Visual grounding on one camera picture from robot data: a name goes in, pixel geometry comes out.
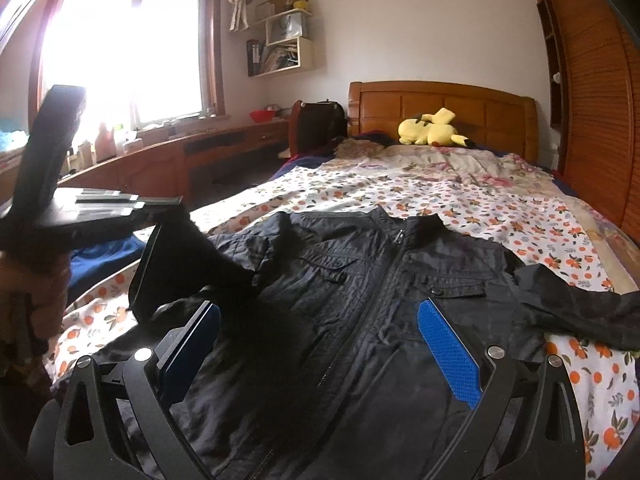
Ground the wooden framed window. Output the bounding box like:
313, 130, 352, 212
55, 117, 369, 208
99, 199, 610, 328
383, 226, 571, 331
27, 0, 227, 137

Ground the pale pink floral quilt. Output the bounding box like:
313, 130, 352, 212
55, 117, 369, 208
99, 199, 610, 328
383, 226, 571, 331
320, 142, 571, 202

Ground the white wall shelf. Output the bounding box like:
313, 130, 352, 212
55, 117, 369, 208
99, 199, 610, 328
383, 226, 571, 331
246, 0, 327, 78

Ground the folded blue cloth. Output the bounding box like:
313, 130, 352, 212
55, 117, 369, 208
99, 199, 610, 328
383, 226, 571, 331
67, 236, 147, 302

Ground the black jacket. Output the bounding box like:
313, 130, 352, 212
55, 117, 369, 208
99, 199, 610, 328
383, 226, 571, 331
95, 206, 640, 480

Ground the wooden chair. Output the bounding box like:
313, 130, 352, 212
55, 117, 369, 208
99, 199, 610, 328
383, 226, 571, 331
277, 101, 307, 161

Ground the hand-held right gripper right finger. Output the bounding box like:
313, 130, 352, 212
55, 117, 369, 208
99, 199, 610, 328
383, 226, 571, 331
416, 298, 587, 480

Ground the person's left forearm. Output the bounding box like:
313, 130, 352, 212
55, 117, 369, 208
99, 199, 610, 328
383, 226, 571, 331
0, 247, 72, 361

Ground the yellow plush toy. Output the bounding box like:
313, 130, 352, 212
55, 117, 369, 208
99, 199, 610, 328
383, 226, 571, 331
397, 107, 477, 149

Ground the wooden bed headboard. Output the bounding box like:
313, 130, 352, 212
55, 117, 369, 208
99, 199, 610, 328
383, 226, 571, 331
347, 80, 541, 166

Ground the brown fuzzy cushion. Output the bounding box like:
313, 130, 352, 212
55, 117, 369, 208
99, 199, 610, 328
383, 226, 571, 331
332, 137, 387, 162

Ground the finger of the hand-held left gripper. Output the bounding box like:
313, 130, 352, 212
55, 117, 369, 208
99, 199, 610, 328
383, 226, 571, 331
131, 196, 185, 217

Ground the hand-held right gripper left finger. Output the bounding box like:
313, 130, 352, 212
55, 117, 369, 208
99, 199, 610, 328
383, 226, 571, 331
52, 299, 222, 480

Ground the wooden wardrobe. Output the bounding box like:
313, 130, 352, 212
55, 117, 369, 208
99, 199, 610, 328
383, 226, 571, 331
520, 0, 640, 243

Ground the long wooden desk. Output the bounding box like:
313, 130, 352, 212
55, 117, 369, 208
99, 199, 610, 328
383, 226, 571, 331
0, 118, 292, 211

